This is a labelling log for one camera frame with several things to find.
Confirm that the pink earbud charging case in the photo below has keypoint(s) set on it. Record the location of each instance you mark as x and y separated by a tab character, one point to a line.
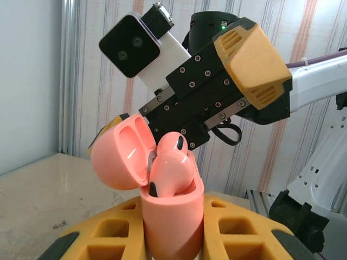
173	224

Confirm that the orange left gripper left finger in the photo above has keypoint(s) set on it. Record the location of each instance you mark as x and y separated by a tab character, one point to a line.
78	237

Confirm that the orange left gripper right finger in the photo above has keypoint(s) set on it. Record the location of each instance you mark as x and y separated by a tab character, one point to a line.
211	243

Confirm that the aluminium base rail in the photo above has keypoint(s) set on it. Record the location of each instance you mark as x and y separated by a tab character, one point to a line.
257	200

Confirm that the pink earbud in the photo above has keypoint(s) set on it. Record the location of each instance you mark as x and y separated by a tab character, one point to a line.
168	142
170	170

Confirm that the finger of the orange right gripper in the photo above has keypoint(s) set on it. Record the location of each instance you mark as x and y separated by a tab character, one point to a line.
252	62
118	119

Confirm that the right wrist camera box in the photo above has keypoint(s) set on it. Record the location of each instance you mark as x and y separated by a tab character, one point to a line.
130	51

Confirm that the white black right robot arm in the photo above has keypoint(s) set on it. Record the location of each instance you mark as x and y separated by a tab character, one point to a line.
311	81

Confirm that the aluminium corner post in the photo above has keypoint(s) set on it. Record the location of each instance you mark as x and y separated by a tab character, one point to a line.
71	81

